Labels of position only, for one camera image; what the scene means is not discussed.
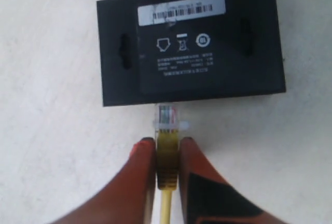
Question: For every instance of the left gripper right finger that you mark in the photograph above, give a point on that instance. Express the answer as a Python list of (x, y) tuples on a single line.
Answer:
[(207, 197)]

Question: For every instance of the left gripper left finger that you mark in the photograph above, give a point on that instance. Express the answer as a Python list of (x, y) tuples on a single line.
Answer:
[(128, 197)]

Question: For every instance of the black network switch box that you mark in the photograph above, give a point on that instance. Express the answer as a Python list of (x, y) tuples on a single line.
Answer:
[(157, 51)]

